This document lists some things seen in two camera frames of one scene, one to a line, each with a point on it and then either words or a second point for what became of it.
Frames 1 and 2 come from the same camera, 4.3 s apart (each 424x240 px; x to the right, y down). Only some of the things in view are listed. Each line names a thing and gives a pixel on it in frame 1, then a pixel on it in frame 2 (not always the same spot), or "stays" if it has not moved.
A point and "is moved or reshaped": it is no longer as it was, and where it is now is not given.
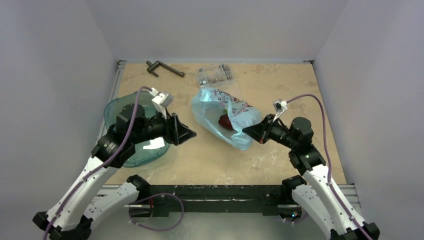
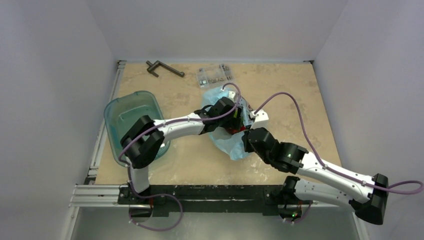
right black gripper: x=266 y=129 to x=247 y=139
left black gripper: x=175 y=132 to x=233 y=123
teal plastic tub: x=149 y=151 stays
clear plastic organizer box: x=214 y=76 stays
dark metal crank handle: x=157 y=64 stays
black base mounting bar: x=266 y=198 stays
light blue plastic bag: x=224 y=116 is moved or reshaped
